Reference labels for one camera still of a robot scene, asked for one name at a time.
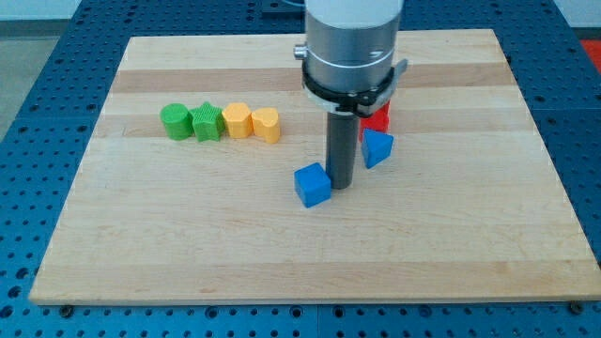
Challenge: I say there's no black clamp ring mount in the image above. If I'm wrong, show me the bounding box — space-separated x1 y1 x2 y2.
301 59 408 117

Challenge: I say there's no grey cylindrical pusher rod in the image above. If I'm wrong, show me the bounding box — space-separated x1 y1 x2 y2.
326 113 359 190

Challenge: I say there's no blue cube block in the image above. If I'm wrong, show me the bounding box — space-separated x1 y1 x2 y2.
294 162 331 207

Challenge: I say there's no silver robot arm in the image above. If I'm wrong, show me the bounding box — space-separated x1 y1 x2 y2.
294 0 408 190

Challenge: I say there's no yellow heart block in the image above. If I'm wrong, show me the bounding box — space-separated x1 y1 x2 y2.
251 107 281 144

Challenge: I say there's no red block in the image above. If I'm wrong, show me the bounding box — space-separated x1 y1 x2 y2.
358 101 391 142

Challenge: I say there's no blue triangular block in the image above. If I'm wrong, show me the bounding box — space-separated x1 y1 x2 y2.
362 129 394 169

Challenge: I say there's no yellow hexagon block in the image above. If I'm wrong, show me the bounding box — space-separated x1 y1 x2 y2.
222 102 254 139

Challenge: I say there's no green star block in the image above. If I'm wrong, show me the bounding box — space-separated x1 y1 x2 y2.
190 101 225 142

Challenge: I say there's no wooden board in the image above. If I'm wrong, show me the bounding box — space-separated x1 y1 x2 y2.
29 29 600 306

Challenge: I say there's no green cylinder block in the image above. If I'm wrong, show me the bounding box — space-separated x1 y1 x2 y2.
160 103 193 141

